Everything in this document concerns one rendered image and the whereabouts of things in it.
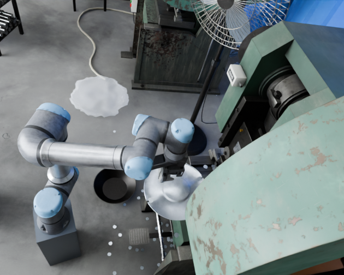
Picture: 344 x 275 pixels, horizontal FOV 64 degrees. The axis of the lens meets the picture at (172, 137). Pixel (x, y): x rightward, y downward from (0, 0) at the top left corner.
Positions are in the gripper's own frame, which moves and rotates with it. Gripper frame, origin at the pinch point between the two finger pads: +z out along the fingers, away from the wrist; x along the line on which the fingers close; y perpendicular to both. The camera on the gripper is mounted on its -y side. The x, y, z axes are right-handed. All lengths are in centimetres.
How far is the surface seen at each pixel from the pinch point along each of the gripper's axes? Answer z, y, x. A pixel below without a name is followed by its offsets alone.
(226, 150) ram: -13.3, 26.7, 5.8
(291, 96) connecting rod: -52, 30, -2
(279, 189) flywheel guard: -67, 2, -38
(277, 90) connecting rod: -50, 28, 3
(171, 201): 9.2, 6.3, -5.8
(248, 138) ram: -28.1, 28.0, 0.8
